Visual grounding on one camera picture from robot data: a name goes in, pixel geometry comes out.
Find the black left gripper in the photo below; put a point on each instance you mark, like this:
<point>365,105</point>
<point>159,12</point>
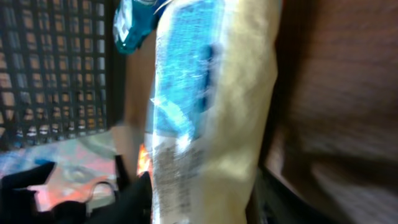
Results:
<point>18,203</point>

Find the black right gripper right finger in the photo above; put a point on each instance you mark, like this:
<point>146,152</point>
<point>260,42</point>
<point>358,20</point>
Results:
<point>274,202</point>

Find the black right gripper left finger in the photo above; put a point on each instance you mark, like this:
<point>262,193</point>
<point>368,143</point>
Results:
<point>132,207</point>

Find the orange snack bag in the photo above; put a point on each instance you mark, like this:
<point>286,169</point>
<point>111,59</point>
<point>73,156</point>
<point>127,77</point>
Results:
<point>215,71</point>

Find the teal mouthwash bottle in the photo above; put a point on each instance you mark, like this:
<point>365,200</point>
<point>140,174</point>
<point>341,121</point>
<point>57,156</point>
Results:
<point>133,21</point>

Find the small orange box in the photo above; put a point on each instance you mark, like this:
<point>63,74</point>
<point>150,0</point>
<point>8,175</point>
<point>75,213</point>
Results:
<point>144,162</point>

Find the grey plastic basket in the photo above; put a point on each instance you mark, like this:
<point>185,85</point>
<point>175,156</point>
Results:
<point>61,75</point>

